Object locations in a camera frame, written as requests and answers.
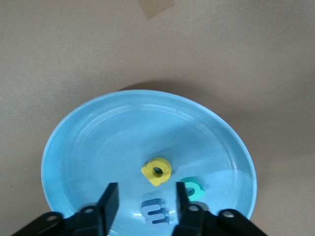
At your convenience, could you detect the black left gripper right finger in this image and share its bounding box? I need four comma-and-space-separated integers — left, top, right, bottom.
171, 181, 268, 236

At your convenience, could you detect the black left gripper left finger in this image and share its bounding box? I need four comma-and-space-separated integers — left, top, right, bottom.
11, 181, 120, 236

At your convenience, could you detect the teal foam letter b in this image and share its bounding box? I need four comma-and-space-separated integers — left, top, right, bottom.
177, 176, 205, 202

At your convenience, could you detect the blue foam letter m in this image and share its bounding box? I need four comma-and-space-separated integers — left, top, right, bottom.
140, 198, 171, 226

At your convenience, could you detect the yellow foam letter a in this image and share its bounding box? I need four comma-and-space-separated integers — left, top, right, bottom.
140, 156, 172, 187

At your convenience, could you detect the blue plate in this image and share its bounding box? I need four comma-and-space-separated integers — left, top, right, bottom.
40, 89, 258, 236

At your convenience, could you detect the tan tape patch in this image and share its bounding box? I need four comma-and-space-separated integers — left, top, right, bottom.
137, 0, 176, 21

